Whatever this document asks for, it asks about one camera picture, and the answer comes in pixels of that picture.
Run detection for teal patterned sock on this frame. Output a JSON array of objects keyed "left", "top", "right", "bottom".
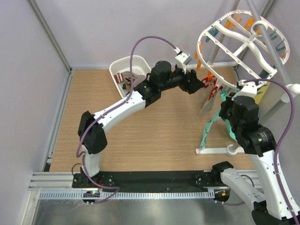
[
  {"left": 200, "top": 89, "right": 227, "bottom": 150},
  {"left": 224, "top": 119, "right": 236, "bottom": 141}
]

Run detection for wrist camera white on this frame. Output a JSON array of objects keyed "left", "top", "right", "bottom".
[
  {"left": 174, "top": 47, "right": 192, "bottom": 74},
  {"left": 232, "top": 80, "right": 257, "bottom": 101}
]

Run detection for white and grey drying rack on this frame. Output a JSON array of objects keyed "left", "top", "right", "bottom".
[{"left": 195, "top": 0, "right": 300, "bottom": 157}]

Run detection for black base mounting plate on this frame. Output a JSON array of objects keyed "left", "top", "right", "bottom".
[{"left": 71, "top": 170, "right": 233, "bottom": 189}]

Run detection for yellow sock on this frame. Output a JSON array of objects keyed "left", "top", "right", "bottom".
[{"left": 254, "top": 82, "right": 270, "bottom": 104}]

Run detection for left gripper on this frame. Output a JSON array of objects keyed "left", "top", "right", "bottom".
[{"left": 159, "top": 64, "right": 205, "bottom": 94}]

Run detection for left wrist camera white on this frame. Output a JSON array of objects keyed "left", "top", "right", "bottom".
[{"left": 174, "top": 47, "right": 192, "bottom": 74}]

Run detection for slotted grey cable duct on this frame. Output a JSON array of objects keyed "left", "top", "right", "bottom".
[{"left": 39, "top": 190, "right": 215, "bottom": 200}]

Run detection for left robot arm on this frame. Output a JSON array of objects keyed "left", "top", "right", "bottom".
[{"left": 78, "top": 61, "right": 205, "bottom": 188}]

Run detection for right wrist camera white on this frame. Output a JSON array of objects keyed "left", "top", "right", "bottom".
[{"left": 232, "top": 80, "right": 257, "bottom": 101}]

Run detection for red sock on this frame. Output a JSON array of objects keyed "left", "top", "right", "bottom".
[{"left": 200, "top": 77, "right": 223, "bottom": 115}]

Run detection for white perforated plastic basket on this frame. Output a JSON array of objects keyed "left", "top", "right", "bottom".
[{"left": 109, "top": 55, "right": 151, "bottom": 98}]

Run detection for grey sock rust striped cuff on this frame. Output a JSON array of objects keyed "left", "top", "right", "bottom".
[{"left": 114, "top": 73, "right": 124, "bottom": 83}]

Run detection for white round clip hanger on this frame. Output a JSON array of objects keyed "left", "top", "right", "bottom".
[{"left": 196, "top": 10, "right": 290, "bottom": 90}]

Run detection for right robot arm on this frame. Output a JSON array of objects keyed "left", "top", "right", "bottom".
[{"left": 211, "top": 94, "right": 300, "bottom": 225}]

